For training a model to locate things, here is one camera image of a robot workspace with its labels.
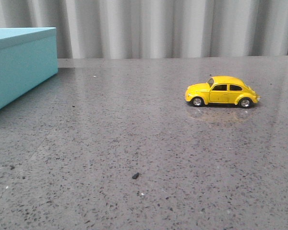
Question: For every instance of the grey pleated curtain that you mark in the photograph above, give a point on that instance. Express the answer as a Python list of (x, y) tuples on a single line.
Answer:
[(120, 29)]

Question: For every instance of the small black debris piece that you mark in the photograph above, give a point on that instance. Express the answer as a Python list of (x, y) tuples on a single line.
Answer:
[(135, 176)]

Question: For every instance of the turquoise blue storage box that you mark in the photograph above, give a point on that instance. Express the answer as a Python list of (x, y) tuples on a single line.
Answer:
[(28, 56)]

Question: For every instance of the yellow toy beetle car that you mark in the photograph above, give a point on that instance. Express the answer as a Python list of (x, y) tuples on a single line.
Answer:
[(221, 90)]

